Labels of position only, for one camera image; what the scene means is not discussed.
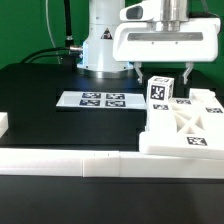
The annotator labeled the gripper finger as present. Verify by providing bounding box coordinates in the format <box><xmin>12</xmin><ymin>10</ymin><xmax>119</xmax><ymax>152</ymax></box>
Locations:
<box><xmin>180</xmin><ymin>62</ymin><xmax>194</xmax><ymax>84</ymax></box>
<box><xmin>134</xmin><ymin>62</ymin><xmax>143</xmax><ymax>84</ymax></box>

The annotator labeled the white tagged nut cube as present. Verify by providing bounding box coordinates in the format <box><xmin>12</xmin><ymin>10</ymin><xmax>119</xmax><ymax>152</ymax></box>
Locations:
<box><xmin>147</xmin><ymin>76</ymin><xmax>174</xmax><ymax>101</ymax></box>

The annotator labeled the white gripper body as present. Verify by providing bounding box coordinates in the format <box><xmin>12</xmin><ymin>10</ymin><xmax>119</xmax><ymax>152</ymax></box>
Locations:
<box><xmin>113</xmin><ymin>0</ymin><xmax>221</xmax><ymax>63</ymax></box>

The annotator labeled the white U-shaped obstacle fence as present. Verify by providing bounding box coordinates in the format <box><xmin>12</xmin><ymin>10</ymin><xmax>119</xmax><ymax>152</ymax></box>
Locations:
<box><xmin>0</xmin><ymin>111</ymin><xmax>224</xmax><ymax>179</ymax></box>

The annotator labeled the white chair back frame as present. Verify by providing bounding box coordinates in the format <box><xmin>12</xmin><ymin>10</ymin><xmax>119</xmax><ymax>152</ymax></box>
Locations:
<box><xmin>139</xmin><ymin>88</ymin><xmax>224</xmax><ymax>160</ymax></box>

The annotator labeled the thin white cable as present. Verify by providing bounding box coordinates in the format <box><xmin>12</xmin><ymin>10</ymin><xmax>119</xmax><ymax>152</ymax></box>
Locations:
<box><xmin>45</xmin><ymin>0</ymin><xmax>63</xmax><ymax>65</ymax></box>

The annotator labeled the white base tag sheet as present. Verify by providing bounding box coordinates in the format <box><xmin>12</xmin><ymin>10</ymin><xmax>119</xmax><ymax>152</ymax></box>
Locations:
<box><xmin>56</xmin><ymin>91</ymin><xmax>146</xmax><ymax>110</ymax></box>

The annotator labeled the black cable bundle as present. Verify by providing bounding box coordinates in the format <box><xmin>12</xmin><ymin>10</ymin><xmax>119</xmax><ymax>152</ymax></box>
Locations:
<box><xmin>20</xmin><ymin>0</ymin><xmax>84</xmax><ymax>65</ymax></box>

